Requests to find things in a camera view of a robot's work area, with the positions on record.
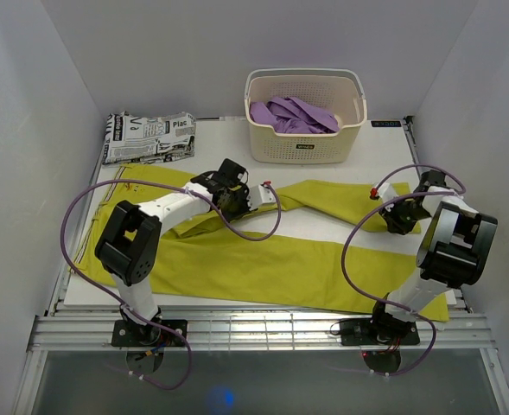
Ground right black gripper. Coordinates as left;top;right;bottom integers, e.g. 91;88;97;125
379;195;432;236

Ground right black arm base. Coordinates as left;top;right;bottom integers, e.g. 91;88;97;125
330;317;420;374

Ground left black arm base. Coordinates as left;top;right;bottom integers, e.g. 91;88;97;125
111;319;185;374

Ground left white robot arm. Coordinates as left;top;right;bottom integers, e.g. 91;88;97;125
95;159;276;346

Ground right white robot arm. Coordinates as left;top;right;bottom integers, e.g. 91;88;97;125
367;168;498;343

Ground folded newspaper print trousers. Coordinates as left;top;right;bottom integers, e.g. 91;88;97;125
102;112;196;165

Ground purple garment in basket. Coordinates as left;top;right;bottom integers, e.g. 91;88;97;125
249;97;340;134

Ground cream perforated laundry basket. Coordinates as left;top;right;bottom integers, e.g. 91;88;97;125
244;68;367;164

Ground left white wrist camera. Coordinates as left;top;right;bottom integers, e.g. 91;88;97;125
247;182;277;211

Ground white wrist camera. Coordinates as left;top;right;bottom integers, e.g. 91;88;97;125
370;182;398;204
247;182;277;211

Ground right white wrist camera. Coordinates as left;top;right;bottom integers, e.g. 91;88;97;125
370;182;398;204

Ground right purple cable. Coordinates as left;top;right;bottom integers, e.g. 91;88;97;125
327;163;468;378

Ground aluminium rail frame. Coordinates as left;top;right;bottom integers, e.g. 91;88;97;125
13;117;509;414

